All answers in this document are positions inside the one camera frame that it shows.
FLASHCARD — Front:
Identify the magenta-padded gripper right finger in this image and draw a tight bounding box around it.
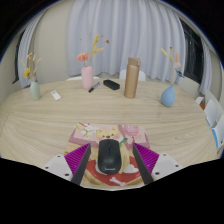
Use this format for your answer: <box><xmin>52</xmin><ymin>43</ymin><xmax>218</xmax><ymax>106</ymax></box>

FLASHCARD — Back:
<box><xmin>132</xmin><ymin>142</ymin><xmax>181</xmax><ymax>185</ymax></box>

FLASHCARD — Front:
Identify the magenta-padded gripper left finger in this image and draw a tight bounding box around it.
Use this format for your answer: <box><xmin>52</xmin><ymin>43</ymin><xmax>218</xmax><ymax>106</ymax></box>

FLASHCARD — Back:
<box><xmin>43</xmin><ymin>143</ymin><xmax>92</xmax><ymax>186</ymax></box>

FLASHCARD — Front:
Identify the black computer mouse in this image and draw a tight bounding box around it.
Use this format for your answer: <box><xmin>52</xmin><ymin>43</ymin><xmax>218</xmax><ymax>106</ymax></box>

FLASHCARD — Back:
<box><xmin>96</xmin><ymin>138</ymin><xmax>122</xmax><ymax>175</ymax></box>

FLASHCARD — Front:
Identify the cartoon dog print mouse pad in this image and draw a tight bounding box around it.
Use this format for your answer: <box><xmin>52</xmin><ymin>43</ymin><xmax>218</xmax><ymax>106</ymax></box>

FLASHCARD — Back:
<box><xmin>64</xmin><ymin>121</ymin><xmax>151</xmax><ymax>187</ymax></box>

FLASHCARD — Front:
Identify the white chair with blue edge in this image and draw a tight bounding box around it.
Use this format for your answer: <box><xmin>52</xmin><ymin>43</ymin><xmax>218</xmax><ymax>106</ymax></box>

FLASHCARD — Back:
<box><xmin>211</xmin><ymin>114</ymin><xmax>224</xmax><ymax>154</ymax></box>

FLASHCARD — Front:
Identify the blue vase with dried flowers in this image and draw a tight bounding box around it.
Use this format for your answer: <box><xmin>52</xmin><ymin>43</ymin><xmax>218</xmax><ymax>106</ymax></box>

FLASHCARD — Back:
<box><xmin>159</xmin><ymin>46</ymin><xmax>186</xmax><ymax>108</ymax></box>

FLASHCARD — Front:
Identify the white remote control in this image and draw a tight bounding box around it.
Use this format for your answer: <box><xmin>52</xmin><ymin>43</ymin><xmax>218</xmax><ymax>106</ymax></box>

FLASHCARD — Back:
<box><xmin>50</xmin><ymin>90</ymin><xmax>62</xmax><ymax>101</ymax></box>

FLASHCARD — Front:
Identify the green vase with yellow flowers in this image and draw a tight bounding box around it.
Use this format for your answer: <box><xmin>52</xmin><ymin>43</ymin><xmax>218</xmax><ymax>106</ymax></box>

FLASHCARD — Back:
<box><xmin>20</xmin><ymin>51</ymin><xmax>44</xmax><ymax>101</ymax></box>

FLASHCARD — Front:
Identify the dark marker pen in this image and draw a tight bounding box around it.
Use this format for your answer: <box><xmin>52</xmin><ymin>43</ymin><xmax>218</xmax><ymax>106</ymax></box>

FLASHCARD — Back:
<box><xmin>88</xmin><ymin>81</ymin><xmax>101</xmax><ymax>94</ymax></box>

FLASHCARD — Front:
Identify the bronze drink bottle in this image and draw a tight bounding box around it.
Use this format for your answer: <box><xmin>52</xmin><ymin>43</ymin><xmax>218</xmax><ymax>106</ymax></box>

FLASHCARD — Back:
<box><xmin>123</xmin><ymin>56</ymin><xmax>142</xmax><ymax>99</ymax></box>

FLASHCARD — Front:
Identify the pink vase with orange flowers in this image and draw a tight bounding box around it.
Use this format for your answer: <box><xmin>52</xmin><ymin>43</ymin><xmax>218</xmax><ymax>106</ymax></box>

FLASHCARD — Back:
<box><xmin>76</xmin><ymin>34</ymin><xmax>110</xmax><ymax>91</ymax></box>

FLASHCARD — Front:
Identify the black oblong case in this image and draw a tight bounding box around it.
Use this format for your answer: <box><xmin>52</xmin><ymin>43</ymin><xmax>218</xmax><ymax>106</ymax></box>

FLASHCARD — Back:
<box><xmin>102</xmin><ymin>79</ymin><xmax>121</xmax><ymax>91</ymax></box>

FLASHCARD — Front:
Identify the narrow white curtain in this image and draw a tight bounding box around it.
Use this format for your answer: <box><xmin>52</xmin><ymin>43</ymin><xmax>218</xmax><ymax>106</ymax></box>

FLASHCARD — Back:
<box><xmin>199</xmin><ymin>38</ymin><xmax>213</xmax><ymax>96</ymax></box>
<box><xmin>17</xmin><ymin>9</ymin><xmax>48</xmax><ymax>89</ymax></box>

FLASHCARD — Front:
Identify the dark window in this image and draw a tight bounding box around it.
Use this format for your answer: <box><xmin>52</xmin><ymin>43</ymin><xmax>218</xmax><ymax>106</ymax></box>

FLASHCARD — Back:
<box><xmin>13</xmin><ymin>29</ymin><xmax>26</xmax><ymax>84</ymax></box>
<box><xmin>179</xmin><ymin>19</ymin><xmax>205</xmax><ymax>84</ymax></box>

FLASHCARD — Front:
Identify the wide white curtain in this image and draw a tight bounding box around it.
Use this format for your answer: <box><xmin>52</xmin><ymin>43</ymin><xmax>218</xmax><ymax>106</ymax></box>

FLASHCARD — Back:
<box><xmin>66</xmin><ymin>0</ymin><xmax>187</xmax><ymax>84</ymax></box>

